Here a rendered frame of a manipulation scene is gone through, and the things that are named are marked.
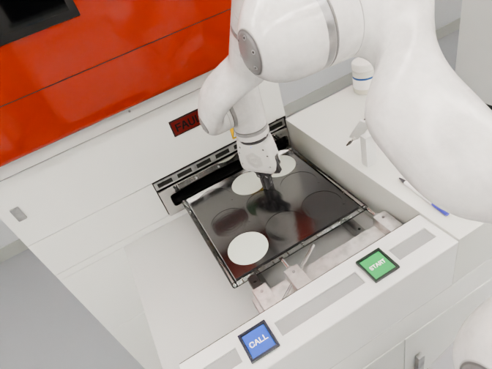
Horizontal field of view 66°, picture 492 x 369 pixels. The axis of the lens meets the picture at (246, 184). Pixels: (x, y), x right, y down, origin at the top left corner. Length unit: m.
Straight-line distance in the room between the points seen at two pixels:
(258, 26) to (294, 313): 0.50
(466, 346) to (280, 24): 0.34
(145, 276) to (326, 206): 0.52
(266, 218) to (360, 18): 0.62
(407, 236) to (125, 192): 0.73
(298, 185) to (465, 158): 0.70
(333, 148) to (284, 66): 0.62
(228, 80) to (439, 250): 0.51
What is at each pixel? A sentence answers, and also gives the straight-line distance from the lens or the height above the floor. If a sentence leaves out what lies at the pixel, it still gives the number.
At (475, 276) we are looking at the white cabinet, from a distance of 0.99.
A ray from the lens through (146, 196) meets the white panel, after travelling 1.13.
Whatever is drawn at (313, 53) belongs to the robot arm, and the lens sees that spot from 0.44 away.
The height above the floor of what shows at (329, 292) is 0.96.
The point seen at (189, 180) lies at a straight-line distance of 1.13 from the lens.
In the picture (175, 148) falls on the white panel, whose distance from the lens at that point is 1.08.
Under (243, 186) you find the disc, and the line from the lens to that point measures 1.08.
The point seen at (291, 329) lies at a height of 0.96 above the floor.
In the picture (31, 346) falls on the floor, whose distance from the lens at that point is 2.43.
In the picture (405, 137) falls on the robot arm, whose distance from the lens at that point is 0.39.
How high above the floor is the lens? 1.58
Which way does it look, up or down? 39 degrees down
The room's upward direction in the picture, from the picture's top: 19 degrees counter-clockwise
